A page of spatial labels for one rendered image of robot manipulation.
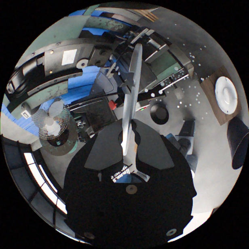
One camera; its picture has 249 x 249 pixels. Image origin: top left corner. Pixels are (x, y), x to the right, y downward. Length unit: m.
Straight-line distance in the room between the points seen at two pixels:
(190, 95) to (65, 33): 1.15
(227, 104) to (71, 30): 0.92
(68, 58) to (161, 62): 0.45
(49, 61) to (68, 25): 0.16
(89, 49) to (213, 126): 1.31
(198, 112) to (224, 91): 0.56
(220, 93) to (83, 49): 0.86
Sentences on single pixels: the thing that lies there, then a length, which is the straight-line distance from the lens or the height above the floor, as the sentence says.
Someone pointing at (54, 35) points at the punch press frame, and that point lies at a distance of 0.28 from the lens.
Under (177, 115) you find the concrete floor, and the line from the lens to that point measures 1.19.
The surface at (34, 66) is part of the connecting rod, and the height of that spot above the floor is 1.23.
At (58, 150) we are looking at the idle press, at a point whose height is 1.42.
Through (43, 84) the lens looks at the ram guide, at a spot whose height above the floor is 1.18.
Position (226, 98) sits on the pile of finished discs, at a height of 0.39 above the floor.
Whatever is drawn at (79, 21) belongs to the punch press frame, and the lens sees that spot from 0.28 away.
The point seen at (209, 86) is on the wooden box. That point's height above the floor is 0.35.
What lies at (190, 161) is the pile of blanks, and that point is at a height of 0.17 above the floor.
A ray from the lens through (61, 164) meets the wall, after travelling 7.03.
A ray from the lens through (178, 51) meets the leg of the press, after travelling 0.52.
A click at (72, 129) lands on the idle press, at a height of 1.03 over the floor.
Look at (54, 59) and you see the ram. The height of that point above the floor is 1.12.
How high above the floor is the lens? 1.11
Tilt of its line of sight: 36 degrees down
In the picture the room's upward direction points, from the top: 118 degrees counter-clockwise
